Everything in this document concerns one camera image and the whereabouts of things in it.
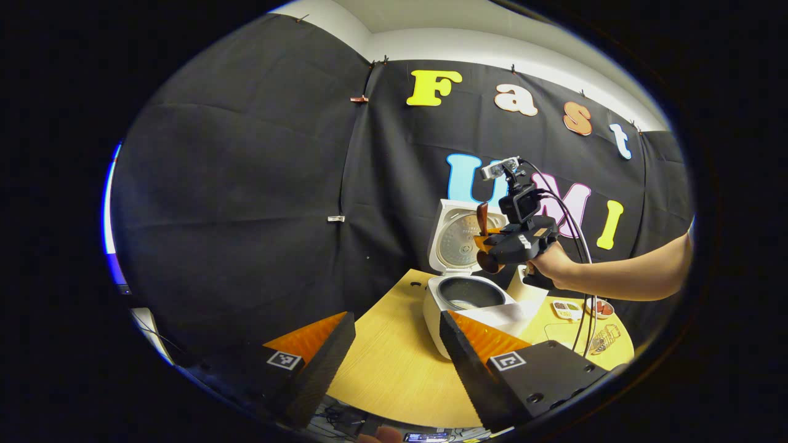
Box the brown wooden spoon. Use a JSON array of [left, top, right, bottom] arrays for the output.
[[475, 202, 501, 275]]

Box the row of black cloth clips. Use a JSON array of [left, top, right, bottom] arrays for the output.
[[295, 14, 644, 133]]

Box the white rice cooker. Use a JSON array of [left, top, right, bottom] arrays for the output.
[[423, 199, 518, 361]]

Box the small glass cup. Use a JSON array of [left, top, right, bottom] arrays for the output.
[[588, 324, 621, 356]]

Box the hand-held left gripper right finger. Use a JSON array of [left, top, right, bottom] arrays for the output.
[[440, 311, 616, 433]]

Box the white chopstick holder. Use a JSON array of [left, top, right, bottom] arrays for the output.
[[514, 265, 550, 308]]

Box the black cable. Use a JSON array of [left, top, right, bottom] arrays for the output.
[[520, 159, 597, 357]]

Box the black backdrop cloth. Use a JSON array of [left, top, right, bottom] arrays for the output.
[[111, 14, 693, 370]]

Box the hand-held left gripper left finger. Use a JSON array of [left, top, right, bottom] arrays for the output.
[[203, 313, 358, 431]]

